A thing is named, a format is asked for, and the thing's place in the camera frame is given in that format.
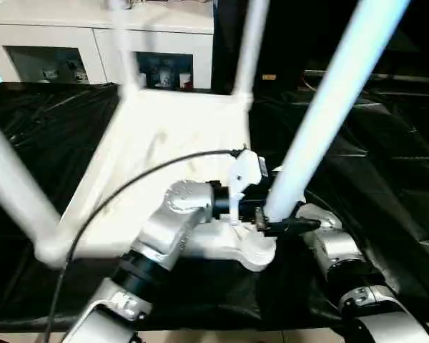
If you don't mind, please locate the white plastic table top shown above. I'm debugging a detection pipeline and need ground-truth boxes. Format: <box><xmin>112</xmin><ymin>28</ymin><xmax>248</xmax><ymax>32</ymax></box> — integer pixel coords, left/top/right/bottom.
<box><xmin>33</xmin><ymin>86</ymin><xmax>279</xmax><ymax>273</ymax></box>

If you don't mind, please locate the black mat cloth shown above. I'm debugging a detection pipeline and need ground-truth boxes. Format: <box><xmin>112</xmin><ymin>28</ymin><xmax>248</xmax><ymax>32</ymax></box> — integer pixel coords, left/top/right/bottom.
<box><xmin>0</xmin><ymin>80</ymin><xmax>429</xmax><ymax>332</ymax></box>

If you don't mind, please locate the black fabric backdrop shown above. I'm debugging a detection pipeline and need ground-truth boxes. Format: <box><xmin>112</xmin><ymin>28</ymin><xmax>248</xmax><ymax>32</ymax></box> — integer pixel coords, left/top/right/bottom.
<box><xmin>212</xmin><ymin>0</ymin><xmax>429</xmax><ymax>94</ymax></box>

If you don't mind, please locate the white glass door cabinet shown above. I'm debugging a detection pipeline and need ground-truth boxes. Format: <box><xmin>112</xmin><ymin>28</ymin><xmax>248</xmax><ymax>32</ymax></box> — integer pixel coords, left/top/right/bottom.
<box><xmin>0</xmin><ymin>0</ymin><xmax>216</xmax><ymax>91</ymax></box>

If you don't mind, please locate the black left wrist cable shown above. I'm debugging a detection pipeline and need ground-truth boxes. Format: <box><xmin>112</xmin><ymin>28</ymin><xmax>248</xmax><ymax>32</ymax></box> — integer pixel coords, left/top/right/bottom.
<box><xmin>41</xmin><ymin>148</ymin><xmax>243</xmax><ymax>343</ymax></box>

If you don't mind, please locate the grey metal rail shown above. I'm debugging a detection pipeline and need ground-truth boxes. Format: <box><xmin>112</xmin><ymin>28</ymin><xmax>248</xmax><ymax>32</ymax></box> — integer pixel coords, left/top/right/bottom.
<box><xmin>302</xmin><ymin>69</ymin><xmax>429</xmax><ymax>86</ymax></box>

